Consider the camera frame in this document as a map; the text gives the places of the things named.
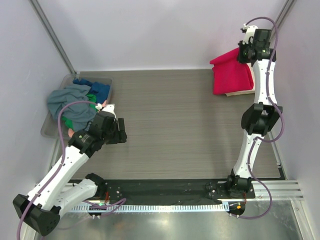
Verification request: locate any right aluminium frame post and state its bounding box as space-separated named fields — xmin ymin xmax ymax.
xmin=275 ymin=0 xmax=297 ymax=29

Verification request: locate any grey blue t-shirt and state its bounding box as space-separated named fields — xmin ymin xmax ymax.
xmin=47 ymin=84 xmax=97 ymax=132

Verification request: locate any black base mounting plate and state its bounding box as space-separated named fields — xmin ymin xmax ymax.
xmin=88 ymin=178 xmax=256 ymax=206

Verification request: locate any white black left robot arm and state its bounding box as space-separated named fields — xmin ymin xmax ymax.
xmin=13 ymin=110 xmax=127 ymax=237

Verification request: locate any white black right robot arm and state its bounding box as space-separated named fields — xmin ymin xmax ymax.
xmin=225 ymin=25 xmax=283 ymax=198

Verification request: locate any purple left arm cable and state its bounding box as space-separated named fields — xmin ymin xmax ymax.
xmin=16 ymin=101 xmax=127 ymax=240

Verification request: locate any green t-shirt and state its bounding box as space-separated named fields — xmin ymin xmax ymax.
xmin=61 ymin=94 xmax=98 ymax=132

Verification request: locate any left aluminium frame post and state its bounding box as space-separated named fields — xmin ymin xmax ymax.
xmin=29 ymin=0 xmax=77 ymax=74

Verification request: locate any aluminium frame post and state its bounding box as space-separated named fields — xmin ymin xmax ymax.
xmin=275 ymin=0 xmax=297 ymax=29
xmin=29 ymin=0 xmax=77 ymax=74

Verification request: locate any white slotted cable duct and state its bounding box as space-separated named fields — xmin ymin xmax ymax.
xmin=69 ymin=202 xmax=229 ymax=213

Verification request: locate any aluminium table edge rail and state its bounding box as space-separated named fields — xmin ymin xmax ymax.
xmin=252 ymin=180 xmax=304 ymax=201

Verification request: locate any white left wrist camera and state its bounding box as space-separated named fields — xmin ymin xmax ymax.
xmin=97 ymin=103 xmax=117 ymax=119

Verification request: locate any folded beige t-shirt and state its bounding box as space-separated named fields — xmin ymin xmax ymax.
xmin=225 ymin=89 xmax=255 ymax=97

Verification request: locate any magenta red t-shirt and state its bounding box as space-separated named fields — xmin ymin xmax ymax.
xmin=209 ymin=48 xmax=253 ymax=95

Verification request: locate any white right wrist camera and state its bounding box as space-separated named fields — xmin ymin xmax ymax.
xmin=239 ymin=24 xmax=258 ymax=45

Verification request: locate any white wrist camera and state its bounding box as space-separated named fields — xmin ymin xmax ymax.
xmin=239 ymin=24 xmax=258 ymax=45
xmin=97 ymin=103 xmax=117 ymax=119

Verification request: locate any dark blue t-shirt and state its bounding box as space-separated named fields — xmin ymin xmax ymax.
xmin=72 ymin=78 xmax=111 ymax=104

